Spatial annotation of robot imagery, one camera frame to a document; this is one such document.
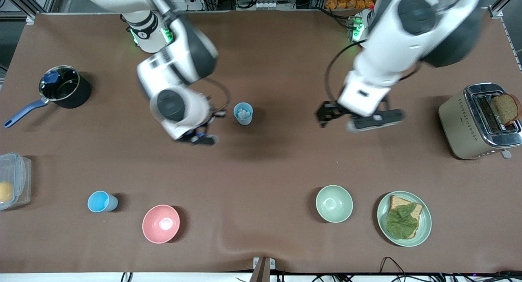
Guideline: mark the green bowl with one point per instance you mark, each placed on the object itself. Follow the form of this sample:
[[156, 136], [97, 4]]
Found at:
[[334, 203]]

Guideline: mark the beige and chrome toaster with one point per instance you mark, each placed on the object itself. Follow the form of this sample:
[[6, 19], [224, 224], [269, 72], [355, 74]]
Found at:
[[461, 129]]

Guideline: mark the dark toast slice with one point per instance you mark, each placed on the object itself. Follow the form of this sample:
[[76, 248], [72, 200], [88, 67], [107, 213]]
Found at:
[[505, 108]]

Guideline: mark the pink bowl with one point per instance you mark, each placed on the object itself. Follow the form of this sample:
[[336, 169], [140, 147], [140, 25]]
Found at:
[[160, 224]]

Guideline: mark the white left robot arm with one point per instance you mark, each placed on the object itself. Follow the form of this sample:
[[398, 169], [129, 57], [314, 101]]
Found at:
[[403, 37]]

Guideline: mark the brown bread slice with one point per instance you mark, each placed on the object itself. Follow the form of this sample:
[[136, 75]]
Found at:
[[397, 202]]

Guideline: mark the green plate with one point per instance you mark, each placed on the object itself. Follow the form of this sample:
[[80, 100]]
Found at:
[[424, 227]]

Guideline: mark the small blue object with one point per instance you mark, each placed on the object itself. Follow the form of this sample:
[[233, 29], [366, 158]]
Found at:
[[51, 76]]

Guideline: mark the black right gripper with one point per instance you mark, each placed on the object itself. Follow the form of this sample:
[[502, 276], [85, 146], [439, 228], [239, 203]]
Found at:
[[212, 113]]

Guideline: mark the green lettuce leaf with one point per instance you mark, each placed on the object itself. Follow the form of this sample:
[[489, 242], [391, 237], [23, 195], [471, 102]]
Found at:
[[401, 223]]

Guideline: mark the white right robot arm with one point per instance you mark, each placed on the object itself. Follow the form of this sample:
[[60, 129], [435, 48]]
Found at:
[[175, 69]]

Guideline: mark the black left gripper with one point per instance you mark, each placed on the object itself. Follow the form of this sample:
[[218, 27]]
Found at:
[[331, 112]]

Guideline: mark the white multi-socket strip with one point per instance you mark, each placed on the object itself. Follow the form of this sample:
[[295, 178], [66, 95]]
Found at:
[[269, 5]]

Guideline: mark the blue cup with white tissue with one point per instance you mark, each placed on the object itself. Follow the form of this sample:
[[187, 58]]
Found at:
[[243, 111]]

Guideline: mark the yellow food piece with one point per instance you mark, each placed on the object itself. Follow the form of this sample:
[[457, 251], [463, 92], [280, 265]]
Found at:
[[5, 191]]

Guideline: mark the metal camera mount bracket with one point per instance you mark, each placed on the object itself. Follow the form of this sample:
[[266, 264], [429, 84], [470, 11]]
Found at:
[[263, 269]]

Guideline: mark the clear plastic food container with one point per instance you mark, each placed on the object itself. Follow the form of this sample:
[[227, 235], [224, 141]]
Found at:
[[18, 180]]

